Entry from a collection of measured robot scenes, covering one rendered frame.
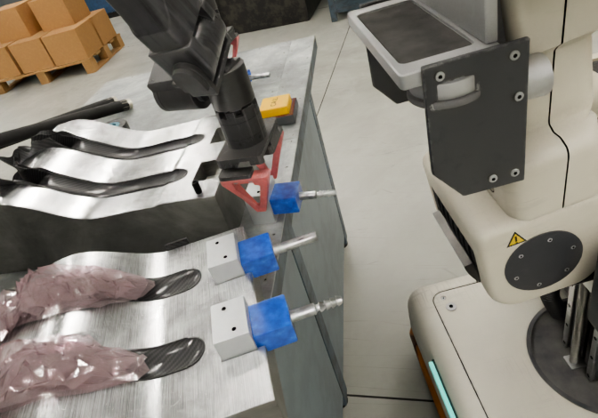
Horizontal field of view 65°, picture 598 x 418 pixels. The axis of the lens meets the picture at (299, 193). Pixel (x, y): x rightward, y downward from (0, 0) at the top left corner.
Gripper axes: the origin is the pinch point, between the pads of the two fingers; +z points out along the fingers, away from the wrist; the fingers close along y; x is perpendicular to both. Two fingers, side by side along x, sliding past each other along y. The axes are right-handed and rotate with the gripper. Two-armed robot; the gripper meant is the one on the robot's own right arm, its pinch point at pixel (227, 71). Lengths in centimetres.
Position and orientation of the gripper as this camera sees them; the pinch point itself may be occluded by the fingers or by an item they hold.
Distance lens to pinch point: 119.9
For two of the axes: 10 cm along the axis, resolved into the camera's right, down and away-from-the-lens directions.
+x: 9.4, -0.6, -3.3
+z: 2.5, 7.8, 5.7
